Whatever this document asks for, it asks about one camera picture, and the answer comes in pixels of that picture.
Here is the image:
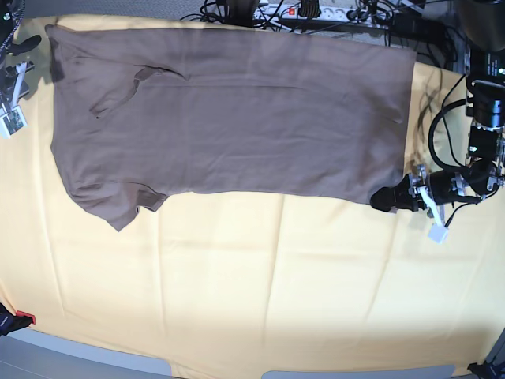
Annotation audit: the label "yellow table cloth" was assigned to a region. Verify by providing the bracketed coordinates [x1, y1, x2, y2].
[1, 40, 504, 378]

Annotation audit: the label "white power strip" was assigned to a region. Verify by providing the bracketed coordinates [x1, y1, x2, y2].
[253, 2, 372, 24]

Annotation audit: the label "black clamp with red tip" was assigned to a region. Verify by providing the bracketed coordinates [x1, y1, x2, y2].
[0, 304, 36, 336]

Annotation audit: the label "black clamp at right corner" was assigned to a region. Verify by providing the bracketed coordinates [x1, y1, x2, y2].
[467, 362, 504, 379]

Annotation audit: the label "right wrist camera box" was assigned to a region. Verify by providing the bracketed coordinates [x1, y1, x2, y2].
[1, 62, 34, 139]

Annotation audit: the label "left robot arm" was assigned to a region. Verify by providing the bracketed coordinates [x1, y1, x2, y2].
[370, 1, 504, 212]

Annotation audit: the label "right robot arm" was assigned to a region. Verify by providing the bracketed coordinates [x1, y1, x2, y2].
[1, 0, 42, 59]

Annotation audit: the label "brown T-shirt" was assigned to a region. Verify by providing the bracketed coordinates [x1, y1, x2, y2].
[46, 25, 415, 230]

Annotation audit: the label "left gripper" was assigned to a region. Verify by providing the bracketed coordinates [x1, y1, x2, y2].
[370, 165, 469, 216]

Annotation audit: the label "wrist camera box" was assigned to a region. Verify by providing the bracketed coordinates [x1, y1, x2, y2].
[428, 223, 449, 244]
[1, 62, 34, 139]

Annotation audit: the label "tangled black cables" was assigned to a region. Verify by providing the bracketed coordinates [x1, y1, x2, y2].
[189, 0, 466, 72]

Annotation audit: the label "black power adapter brick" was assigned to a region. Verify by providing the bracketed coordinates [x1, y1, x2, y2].
[389, 13, 445, 44]

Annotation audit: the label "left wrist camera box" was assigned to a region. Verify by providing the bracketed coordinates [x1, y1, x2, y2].
[428, 223, 449, 244]

